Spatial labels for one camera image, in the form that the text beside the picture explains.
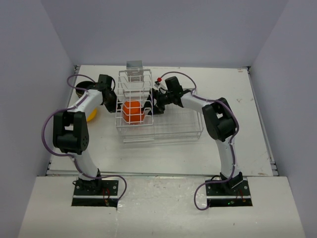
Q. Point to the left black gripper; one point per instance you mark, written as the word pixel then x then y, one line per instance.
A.
pixel 113 108

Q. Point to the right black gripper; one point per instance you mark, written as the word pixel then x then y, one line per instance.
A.
pixel 159 109

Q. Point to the orange cup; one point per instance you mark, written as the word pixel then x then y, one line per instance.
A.
pixel 133 112

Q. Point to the yellow bowl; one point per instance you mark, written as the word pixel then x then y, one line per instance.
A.
pixel 92 115

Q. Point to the black bowl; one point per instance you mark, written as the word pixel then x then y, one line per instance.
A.
pixel 84 84

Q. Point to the white wire dish rack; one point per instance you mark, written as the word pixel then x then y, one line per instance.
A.
pixel 175 124

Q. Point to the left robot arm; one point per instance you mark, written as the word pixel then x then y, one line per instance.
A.
pixel 70 130

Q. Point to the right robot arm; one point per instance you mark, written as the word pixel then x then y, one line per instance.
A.
pixel 221 123

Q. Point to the grey metal block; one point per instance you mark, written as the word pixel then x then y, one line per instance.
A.
pixel 134 64

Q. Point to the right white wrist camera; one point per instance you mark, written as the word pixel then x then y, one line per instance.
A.
pixel 158 83

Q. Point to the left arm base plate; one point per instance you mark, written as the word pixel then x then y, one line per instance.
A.
pixel 99 192

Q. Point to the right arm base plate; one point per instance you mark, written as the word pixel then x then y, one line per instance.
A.
pixel 219 196

